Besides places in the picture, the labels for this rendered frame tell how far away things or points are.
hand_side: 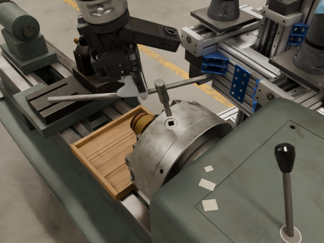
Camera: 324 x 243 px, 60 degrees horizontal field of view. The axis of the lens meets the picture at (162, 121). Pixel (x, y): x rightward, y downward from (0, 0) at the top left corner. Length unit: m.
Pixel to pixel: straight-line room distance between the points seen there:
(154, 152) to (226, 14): 0.85
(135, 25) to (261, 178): 0.38
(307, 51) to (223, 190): 0.68
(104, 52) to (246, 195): 0.38
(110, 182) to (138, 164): 0.31
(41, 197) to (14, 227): 0.24
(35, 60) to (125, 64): 1.18
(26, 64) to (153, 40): 1.22
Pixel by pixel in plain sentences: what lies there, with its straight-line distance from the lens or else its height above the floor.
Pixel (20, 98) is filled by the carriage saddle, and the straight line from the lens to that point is 1.42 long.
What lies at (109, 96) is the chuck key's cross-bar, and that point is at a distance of 0.61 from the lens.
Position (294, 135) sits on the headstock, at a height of 1.26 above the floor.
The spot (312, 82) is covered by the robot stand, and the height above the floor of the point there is 1.16.
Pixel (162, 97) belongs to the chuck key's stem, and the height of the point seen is 1.34.
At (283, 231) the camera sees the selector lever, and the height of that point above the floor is 1.26.
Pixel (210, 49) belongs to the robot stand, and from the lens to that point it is 1.39.
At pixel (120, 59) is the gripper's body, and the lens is 0.50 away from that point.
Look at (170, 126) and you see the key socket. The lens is 0.71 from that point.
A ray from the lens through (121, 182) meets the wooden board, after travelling 1.03.
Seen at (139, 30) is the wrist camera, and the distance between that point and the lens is 0.49.
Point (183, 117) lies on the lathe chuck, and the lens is 0.73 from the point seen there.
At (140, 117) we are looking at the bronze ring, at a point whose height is 1.11.
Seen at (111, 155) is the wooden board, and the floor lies 0.89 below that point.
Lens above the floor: 1.74
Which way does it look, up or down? 45 degrees down
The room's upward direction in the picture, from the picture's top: straight up
